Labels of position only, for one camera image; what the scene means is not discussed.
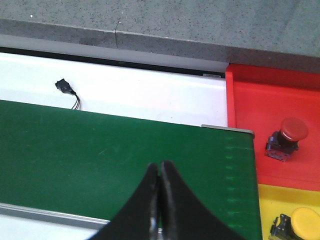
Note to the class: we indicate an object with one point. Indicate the grey granite counter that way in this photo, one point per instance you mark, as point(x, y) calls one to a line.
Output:
point(270, 33)

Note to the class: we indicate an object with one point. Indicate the yellow push button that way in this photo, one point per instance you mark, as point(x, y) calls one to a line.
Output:
point(303, 224)

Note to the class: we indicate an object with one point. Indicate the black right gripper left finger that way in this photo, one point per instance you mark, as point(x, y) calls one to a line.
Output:
point(138, 219)

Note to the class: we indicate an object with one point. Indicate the black cable connector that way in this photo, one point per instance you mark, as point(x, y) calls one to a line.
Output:
point(63, 86)

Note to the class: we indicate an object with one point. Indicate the green conveyor belt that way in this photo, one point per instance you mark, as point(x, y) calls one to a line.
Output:
point(125, 150)

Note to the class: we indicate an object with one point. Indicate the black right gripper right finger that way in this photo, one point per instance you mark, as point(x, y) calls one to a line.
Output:
point(183, 215)

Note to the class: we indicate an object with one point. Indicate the yellow plastic tray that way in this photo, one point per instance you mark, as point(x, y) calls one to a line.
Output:
point(276, 200)

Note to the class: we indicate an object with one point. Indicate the red push button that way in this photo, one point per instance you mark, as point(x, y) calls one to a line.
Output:
point(284, 142)

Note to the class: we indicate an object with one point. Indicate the red plastic tray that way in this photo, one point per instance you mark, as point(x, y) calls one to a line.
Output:
point(259, 99)

